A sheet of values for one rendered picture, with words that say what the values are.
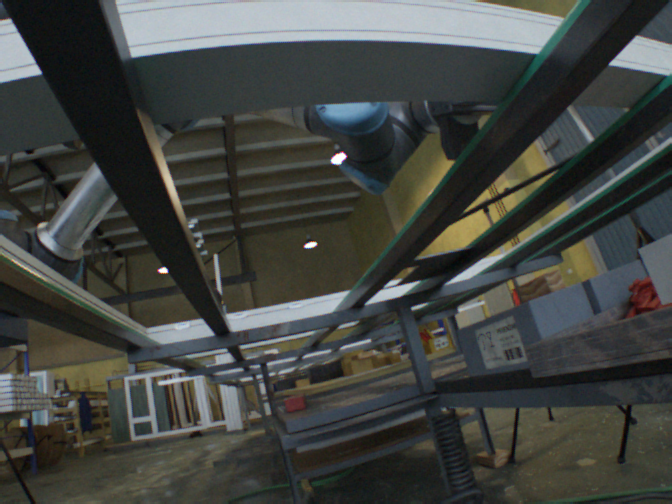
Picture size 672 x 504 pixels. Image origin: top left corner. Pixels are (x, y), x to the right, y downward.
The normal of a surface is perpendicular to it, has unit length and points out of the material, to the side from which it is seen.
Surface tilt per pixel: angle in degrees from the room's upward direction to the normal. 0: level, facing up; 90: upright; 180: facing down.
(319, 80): 180
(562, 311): 90
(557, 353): 90
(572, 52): 90
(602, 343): 90
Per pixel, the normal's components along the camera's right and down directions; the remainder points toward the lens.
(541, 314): 0.18, -0.39
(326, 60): 0.25, 0.91
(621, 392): -0.95, 0.16
